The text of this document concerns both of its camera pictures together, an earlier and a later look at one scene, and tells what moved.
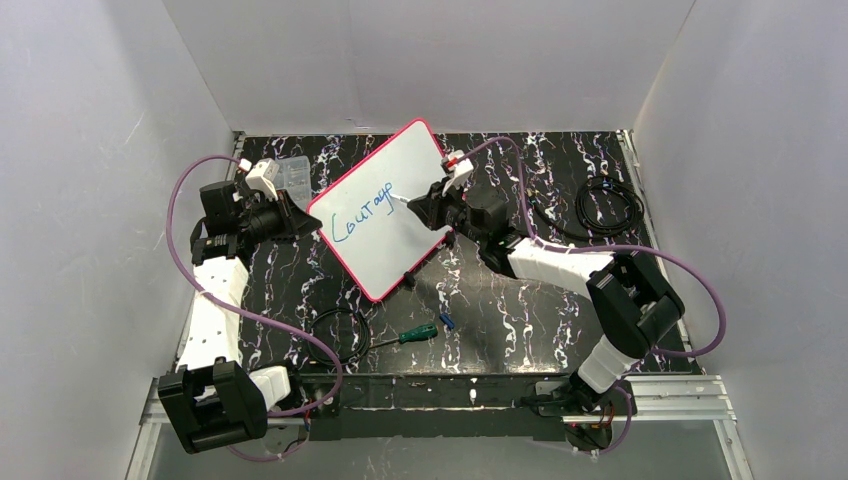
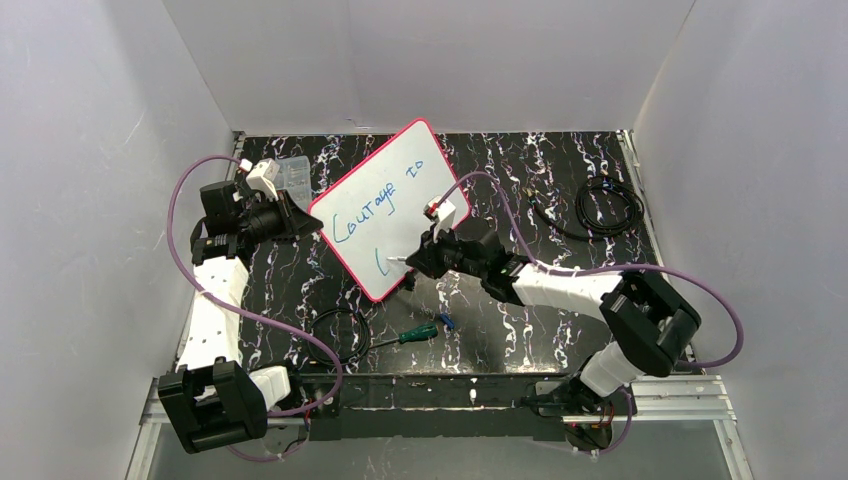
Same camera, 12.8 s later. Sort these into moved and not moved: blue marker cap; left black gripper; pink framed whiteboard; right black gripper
Moved: right black gripper
Not moved: left black gripper; pink framed whiteboard; blue marker cap
